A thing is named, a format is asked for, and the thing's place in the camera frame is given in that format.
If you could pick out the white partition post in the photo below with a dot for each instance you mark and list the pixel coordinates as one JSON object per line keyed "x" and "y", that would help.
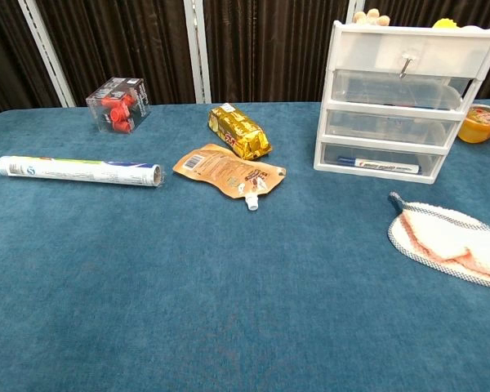
{"x": 198, "y": 53}
{"x": 49, "y": 57}
{"x": 355, "y": 10}

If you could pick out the small dark metal tool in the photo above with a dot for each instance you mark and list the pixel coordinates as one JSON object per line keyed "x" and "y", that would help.
{"x": 406, "y": 65}

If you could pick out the orange jelly cup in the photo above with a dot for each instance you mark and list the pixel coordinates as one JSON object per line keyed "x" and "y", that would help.
{"x": 475, "y": 126}

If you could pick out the white plastic drawer unit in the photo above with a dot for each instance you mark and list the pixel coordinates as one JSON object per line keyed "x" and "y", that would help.
{"x": 392, "y": 102}

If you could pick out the orange spouted pouch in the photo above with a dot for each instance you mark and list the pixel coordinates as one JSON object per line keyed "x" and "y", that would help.
{"x": 218, "y": 167}

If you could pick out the yellow plastic toy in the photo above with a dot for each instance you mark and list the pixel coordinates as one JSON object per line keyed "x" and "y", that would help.
{"x": 446, "y": 23}

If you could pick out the blue marker pen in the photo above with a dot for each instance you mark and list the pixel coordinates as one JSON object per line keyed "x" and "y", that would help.
{"x": 375, "y": 164}

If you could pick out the beige bear toy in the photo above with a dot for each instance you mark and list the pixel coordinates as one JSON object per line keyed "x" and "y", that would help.
{"x": 369, "y": 17}

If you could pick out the white cling film roll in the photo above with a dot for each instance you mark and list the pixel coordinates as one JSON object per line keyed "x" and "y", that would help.
{"x": 77, "y": 170}

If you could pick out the clear box with red caps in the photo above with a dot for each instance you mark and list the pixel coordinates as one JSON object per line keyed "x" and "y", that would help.
{"x": 118, "y": 108}

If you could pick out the white and pink cloth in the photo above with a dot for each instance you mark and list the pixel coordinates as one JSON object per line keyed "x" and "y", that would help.
{"x": 441, "y": 232}

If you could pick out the gold foil snack package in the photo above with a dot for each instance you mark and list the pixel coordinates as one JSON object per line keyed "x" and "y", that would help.
{"x": 239, "y": 130}

